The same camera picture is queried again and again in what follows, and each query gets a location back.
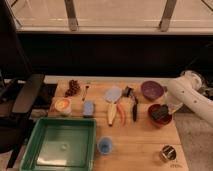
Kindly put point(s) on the yellow banana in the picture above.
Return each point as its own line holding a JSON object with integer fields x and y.
{"x": 111, "y": 113}

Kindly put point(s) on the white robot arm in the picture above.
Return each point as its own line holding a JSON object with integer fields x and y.
{"x": 184, "y": 90}

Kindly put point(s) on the red bowl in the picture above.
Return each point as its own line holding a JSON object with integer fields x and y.
{"x": 163, "y": 121}

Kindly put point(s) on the blue sponge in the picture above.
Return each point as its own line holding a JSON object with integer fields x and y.
{"x": 88, "y": 109}

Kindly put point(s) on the black office chair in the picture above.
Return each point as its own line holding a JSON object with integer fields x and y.
{"x": 19, "y": 89}

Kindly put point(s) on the green plastic bin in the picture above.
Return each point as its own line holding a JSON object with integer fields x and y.
{"x": 60, "y": 145}

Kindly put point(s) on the orange carrot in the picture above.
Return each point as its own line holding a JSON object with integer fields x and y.
{"x": 122, "y": 114}

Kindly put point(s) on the black handled tool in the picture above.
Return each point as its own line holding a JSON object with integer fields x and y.
{"x": 128, "y": 92}

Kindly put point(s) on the purple bowl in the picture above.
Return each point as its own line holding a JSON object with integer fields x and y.
{"x": 152, "y": 90}

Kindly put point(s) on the small blue cup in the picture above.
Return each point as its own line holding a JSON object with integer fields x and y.
{"x": 104, "y": 145}

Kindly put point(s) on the small dark spoon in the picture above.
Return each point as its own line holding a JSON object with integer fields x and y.
{"x": 85, "y": 92}

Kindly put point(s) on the orange white cup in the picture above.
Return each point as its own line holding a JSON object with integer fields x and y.
{"x": 63, "y": 106}

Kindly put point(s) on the brown grape bunch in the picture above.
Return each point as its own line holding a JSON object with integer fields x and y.
{"x": 73, "y": 89}

